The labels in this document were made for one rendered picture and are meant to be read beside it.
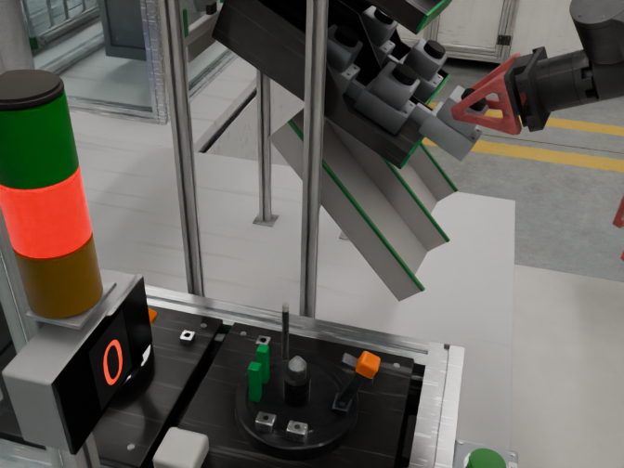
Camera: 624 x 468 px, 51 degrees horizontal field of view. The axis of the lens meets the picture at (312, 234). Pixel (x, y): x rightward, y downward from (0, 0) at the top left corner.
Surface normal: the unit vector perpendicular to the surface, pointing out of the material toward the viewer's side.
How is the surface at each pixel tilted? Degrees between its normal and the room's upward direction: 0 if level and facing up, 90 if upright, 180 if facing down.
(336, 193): 90
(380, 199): 45
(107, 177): 0
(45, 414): 90
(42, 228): 90
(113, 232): 0
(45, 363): 0
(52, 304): 90
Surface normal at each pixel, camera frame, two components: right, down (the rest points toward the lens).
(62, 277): 0.42, 0.52
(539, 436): 0.03, -0.83
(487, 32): -0.25, 0.54
